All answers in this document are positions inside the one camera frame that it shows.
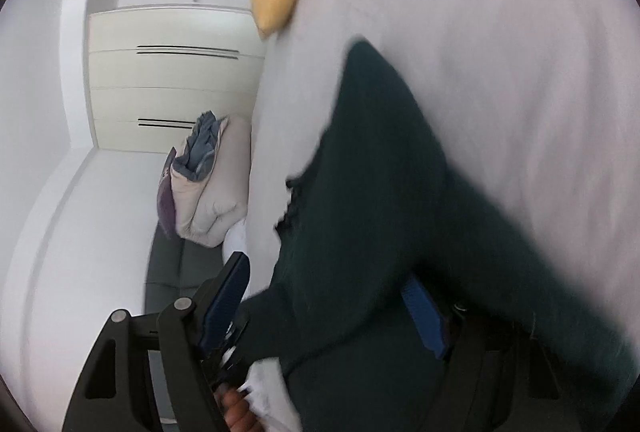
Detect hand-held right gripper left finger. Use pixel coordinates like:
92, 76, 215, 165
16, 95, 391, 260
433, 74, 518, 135
62, 251, 251, 432

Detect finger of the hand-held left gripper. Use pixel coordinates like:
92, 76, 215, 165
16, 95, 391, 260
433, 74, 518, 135
212, 312, 252, 393

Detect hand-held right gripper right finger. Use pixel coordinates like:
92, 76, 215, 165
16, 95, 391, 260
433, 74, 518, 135
400, 274, 566, 432

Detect dark green sweater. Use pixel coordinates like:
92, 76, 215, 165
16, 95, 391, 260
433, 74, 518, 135
235, 39, 638, 432

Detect blue clothes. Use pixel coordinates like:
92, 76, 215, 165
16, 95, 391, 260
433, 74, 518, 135
182, 111, 222, 177

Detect person's left hand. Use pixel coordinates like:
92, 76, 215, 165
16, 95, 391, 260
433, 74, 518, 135
220, 389, 268, 432

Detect white pillow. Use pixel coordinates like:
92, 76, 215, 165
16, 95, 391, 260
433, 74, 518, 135
220, 217, 251, 273

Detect dark grey headboard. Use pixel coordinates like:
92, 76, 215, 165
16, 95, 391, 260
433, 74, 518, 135
144, 224, 236, 303

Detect folded beige duvet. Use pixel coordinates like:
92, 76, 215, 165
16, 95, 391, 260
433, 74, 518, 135
170, 114, 251, 247

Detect purple pillow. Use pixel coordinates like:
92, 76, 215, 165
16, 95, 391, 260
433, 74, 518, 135
156, 148, 179, 237

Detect cream wardrobe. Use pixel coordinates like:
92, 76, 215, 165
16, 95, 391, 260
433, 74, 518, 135
89, 4, 268, 153

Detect bed with white sheet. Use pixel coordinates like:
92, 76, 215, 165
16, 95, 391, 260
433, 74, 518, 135
220, 0, 640, 432

